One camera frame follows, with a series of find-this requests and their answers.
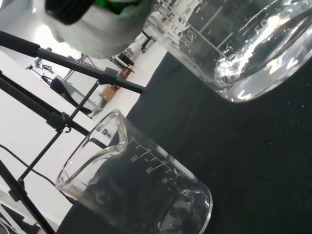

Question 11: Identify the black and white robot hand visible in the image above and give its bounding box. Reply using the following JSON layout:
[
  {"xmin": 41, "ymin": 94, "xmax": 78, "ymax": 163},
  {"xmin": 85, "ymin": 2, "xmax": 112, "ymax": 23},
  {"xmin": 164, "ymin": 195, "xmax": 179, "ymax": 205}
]
[{"xmin": 45, "ymin": 0, "xmax": 156, "ymax": 59}]

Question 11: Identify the black bench cloth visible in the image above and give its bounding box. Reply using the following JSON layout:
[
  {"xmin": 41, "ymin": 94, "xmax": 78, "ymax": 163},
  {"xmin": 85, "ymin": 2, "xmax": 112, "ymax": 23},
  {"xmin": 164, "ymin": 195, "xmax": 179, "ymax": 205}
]
[{"xmin": 57, "ymin": 51, "xmax": 312, "ymax": 234}]

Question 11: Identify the black camera tripod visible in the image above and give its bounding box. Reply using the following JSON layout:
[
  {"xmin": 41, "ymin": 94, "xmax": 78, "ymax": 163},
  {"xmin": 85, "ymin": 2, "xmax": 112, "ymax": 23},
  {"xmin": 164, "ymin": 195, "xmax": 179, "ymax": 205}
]
[{"xmin": 0, "ymin": 30, "xmax": 144, "ymax": 234}]

